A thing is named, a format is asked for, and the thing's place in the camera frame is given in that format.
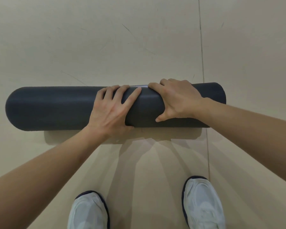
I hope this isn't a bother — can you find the person's right hand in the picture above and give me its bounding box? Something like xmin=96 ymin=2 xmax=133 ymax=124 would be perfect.
xmin=147 ymin=78 xmax=207 ymax=123

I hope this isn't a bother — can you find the person's left hand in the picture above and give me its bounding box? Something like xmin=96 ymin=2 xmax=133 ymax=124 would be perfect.
xmin=87 ymin=84 xmax=142 ymax=139

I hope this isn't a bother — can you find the grey yoga mat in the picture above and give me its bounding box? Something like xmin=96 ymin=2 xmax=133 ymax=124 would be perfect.
xmin=5 ymin=82 xmax=227 ymax=131

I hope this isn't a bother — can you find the person's left forearm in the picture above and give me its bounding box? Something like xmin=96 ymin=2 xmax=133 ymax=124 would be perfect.
xmin=0 ymin=127 xmax=110 ymax=229

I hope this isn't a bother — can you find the person's right forearm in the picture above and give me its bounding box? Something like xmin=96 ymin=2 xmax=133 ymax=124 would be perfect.
xmin=193 ymin=97 xmax=286 ymax=188

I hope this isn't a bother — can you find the person's left white sneaker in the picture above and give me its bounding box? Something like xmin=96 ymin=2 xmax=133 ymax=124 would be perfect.
xmin=67 ymin=191 xmax=110 ymax=229

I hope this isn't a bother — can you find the person's white sneaker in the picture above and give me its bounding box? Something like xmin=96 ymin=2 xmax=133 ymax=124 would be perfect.
xmin=181 ymin=176 xmax=226 ymax=229
xmin=67 ymin=191 xmax=110 ymax=229

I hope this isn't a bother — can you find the person's right white sneaker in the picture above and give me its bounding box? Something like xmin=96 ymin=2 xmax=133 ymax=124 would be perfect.
xmin=181 ymin=176 xmax=226 ymax=229

